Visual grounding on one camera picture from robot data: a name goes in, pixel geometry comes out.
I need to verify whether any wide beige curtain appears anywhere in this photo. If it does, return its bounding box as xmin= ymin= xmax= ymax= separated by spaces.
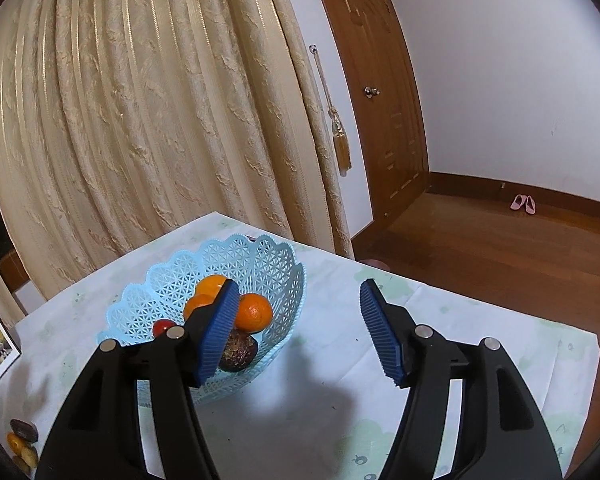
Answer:
xmin=0 ymin=0 xmax=354 ymax=306

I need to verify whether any dark brown round fruit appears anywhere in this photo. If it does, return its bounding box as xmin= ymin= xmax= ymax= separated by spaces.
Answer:
xmin=9 ymin=419 xmax=39 ymax=442
xmin=218 ymin=330 xmax=259 ymax=373

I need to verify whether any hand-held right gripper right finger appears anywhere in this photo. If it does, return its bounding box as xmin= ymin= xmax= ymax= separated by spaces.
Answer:
xmin=359 ymin=278 xmax=565 ymax=480

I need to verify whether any curtain tassel tieback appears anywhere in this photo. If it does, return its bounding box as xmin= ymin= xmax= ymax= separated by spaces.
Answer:
xmin=308 ymin=44 xmax=354 ymax=179

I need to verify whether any large orange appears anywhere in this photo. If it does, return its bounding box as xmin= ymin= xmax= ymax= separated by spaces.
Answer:
xmin=234 ymin=294 xmax=274 ymax=335

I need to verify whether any tan round fruit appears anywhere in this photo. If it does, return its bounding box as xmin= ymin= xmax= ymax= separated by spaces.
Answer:
xmin=12 ymin=444 xmax=40 ymax=472

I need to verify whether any light blue plastic basket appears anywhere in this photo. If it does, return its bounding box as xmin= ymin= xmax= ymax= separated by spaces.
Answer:
xmin=96 ymin=232 xmax=307 ymax=407

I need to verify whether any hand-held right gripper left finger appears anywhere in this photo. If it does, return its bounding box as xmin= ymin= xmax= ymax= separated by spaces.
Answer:
xmin=35 ymin=279 xmax=241 ymax=480

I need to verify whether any white patterned tablecloth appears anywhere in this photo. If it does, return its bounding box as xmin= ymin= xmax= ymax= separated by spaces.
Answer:
xmin=0 ymin=211 xmax=600 ymax=480

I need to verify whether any wooden door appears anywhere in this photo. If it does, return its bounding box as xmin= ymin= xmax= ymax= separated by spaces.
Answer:
xmin=305 ymin=0 xmax=431 ymax=222

